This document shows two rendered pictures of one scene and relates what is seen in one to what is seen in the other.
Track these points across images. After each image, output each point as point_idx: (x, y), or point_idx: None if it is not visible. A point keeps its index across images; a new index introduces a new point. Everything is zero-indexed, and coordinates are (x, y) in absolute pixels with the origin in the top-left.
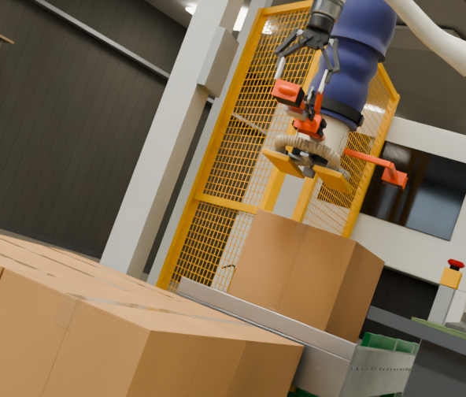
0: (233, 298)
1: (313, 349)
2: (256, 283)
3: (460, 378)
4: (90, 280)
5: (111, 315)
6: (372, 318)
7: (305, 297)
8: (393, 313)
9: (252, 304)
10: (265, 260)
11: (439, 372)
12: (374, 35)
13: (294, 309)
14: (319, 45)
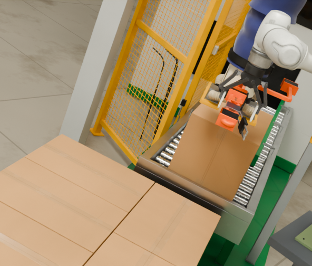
0: (174, 174)
1: (226, 213)
2: (189, 162)
3: None
4: (90, 240)
5: None
6: (270, 245)
7: (222, 175)
8: (284, 247)
9: (187, 180)
10: (196, 148)
11: None
12: (290, 13)
13: (214, 182)
14: (253, 87)
